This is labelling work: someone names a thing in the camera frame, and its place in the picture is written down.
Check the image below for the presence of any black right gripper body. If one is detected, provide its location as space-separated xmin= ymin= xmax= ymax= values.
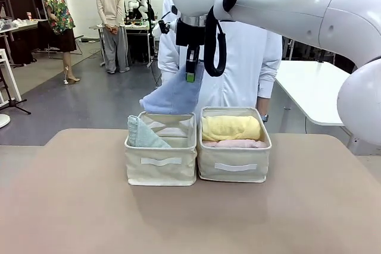
xmin=174 ymin=15 xmax=207 ymax=47

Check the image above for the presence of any blue triangle-folded towel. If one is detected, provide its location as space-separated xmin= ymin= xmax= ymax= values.
xmin=139 ymin=62 xmax=206 ymax=115

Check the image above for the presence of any yellow towel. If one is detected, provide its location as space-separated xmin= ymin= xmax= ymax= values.
xmin=201 ymin=115 xmax=262 ymax=142

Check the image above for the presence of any green triangle-folded towel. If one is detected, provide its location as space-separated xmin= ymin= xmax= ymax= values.
xmin=127 ymin=114 xmax=172 ymax=148

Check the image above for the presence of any pink towel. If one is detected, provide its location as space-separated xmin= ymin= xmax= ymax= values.
xmin=202 ymin=139 xmax=267 ymax=149

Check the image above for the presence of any person's left forearm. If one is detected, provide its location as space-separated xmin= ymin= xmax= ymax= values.
xmin=256 ymin=66 xmax=282 ymax=115

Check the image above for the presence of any person in white hoodie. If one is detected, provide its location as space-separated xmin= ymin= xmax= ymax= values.
xmin=157 ymin=0 xmax=283 ymax=118

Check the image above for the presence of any background work table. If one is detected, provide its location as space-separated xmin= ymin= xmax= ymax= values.
xmin=98 ymin=20 xmax=158 ymax=64

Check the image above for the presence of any person in beige sweater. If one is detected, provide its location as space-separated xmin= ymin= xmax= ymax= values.
xmin=95 ymin=0 xmax=131 ymax=74

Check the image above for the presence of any beige fabric storage bin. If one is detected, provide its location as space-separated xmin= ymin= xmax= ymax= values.
xmin=196 ymin=106 xmax=272 ymax=183
xmin=124 ymin=111 xmax=198 ymax=186

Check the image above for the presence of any white side table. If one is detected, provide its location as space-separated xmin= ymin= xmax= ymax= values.
xmin=273 ymin=59 xmax=358 ymax=127

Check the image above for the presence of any person in floral shirt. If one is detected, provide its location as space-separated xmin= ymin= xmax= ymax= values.
xmin=37 ymin=0 xmax=81 ymax=85

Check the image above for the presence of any black floor tripod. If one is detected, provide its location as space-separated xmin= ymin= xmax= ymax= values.
xmin=0 ymin=72 xmax=32 ymax=115

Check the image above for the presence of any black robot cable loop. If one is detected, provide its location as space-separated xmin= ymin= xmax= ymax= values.
xmin=204 ymin=0 xmax=255 ymax=77

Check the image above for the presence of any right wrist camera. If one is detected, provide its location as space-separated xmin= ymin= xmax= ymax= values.
xmin=158 ymin=19 xmax=179 ymax=35

